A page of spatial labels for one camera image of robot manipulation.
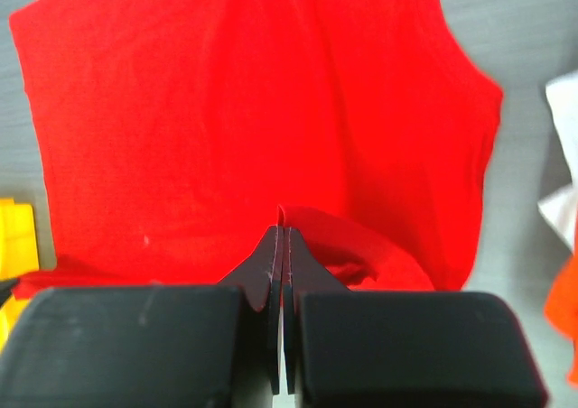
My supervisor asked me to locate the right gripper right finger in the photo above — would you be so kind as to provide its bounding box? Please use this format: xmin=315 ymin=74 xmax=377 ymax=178
xmin=282 ymin=228 xmax=548 ymax=408

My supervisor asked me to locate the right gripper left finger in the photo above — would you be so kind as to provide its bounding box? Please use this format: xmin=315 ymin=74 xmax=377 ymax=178
xmin=1 ymin=227 xmax=283 ymax=407

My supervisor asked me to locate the red t shirt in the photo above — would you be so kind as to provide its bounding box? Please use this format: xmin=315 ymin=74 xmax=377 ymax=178
xmin=8 ymin=0 xmax=502 ymax=298

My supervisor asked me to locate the yellow plastic bin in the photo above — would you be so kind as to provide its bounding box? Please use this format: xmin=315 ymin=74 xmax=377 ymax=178
xmin=1 ymin=198 xmax=39 ymax=348

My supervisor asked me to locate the folded orange t shirt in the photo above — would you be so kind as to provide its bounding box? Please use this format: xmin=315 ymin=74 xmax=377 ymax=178
xmin=544 ymin=255 xmax=577 ymax=386

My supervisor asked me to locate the folded white t shirt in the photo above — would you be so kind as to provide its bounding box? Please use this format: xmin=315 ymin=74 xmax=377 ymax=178
xmin=537 ymin=70 xmax=577 ymax=253

